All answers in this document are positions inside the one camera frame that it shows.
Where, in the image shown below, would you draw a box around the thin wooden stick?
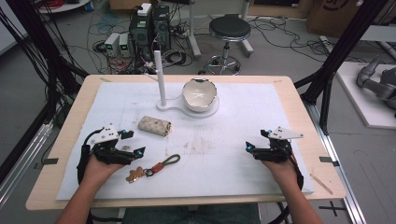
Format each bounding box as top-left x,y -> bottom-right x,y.
309,173 -> 334,196

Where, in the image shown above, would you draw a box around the black tape cross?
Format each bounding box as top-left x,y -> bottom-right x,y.
318,200 -> 347,217

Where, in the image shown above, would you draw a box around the person's right hand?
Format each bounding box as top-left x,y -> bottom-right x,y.
261,153 -> 301,191

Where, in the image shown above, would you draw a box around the person's left hand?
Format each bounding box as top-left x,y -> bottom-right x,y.
80,153 -> 126,191

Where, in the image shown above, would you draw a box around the white power supply unit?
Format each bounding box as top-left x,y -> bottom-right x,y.
118,32 -> 132,58
104,32 -> 121,58

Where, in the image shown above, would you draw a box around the black tape strip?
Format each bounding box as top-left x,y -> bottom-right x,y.
33,157 -> 60,171
318,156 -> 341,168

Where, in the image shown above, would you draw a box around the white table leg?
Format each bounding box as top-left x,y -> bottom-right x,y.
186,0 -> 203,60

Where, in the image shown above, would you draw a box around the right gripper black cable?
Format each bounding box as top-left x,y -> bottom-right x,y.
281,145 -> 305,192

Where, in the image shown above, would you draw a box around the white power strip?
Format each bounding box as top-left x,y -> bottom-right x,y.
318,35 -> 334,54

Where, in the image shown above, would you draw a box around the black round stool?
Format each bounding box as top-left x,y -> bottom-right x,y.
205,13 -> 252,77

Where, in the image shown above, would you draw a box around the brown cardboard box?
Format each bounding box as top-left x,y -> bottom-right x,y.
305,0 -> 376,39

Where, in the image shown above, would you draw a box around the white eggshell-shaped bowl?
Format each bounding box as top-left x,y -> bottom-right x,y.
181,77 -> 219,113

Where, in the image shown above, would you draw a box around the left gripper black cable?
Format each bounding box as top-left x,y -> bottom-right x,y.
76,127 -> 106,185

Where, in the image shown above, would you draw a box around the black computer tower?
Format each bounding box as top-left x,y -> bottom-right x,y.
128,3 -> 173,64

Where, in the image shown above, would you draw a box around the keychain with green cord loop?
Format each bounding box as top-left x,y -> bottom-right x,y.
125,153 -> 182,185

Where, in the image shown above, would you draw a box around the person's blue jeans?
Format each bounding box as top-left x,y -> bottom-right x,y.
120,203 -> 262,224

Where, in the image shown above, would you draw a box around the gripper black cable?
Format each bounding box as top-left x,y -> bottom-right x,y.
281,145 -> 305,192
76,127 -> 106,185

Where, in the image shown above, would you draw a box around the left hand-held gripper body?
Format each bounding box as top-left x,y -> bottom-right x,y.
82,123 -> 135,166

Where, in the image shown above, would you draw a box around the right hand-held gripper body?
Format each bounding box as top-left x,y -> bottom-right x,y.
253,125 -> 304,163

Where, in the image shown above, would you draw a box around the beige quilted key pouch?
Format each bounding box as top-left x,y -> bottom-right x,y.
137,115 -> 173,138

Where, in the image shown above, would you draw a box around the white stand with post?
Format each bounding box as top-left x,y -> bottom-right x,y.
153,49 -> 220,119

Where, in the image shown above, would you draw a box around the white floor board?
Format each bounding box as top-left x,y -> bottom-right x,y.
335,61 -> 396,131

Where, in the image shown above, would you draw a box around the black frame post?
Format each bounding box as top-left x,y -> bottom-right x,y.
0,0 -> 90,185
293,0 -> 390,136

